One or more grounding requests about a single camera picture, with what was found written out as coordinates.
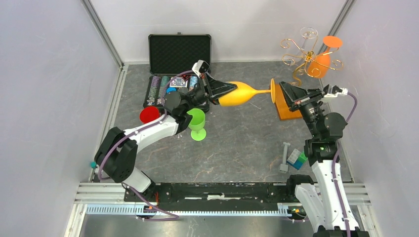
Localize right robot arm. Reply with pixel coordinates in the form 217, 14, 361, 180
280, 82, 369, 237

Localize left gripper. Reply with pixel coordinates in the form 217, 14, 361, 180
182, 72, 239, 113

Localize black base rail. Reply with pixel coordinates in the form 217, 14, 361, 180
142, 182, 299, 212

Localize wooden rack base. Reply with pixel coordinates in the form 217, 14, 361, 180
274, 83, 302, 121

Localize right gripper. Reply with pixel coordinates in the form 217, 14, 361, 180
280, 80, 326, 139

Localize orange plastic wine glass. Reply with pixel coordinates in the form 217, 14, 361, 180
305, 36, 343, 79

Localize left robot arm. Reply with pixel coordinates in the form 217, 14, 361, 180
94, 73, 238, 201

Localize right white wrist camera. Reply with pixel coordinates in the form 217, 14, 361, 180
323, 84, 348, 98

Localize playing card deck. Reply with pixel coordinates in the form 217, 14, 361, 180
169, 77, 188, 88

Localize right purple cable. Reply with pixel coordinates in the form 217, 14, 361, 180
331, 91, 358, 237

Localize black poker chip case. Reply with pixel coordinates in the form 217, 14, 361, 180
143, 34, 211, 113

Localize blue round chip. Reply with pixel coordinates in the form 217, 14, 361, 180
166, 87, 177, 94

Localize teal small block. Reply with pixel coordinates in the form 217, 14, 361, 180
90, 161, 97, 169

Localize gold wire glass rack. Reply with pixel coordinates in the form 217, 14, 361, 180
280, 27, 343, 86

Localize yellow plastic wine glass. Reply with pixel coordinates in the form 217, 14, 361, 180
218, 79, 276, 107

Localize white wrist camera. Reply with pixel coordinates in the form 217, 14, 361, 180
192, 59, 210, 78
323, 84, 348, 98

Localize blue green building blocks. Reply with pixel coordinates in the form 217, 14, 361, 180
287, 149, 307, 170

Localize red plastic wine glass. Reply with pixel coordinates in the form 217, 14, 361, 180
139, 106, 160, 123

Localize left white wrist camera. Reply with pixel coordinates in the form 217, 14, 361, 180
192, 59, 210, 78

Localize green plastic wine glass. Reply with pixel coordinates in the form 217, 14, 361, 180
187, 108, 207, 141

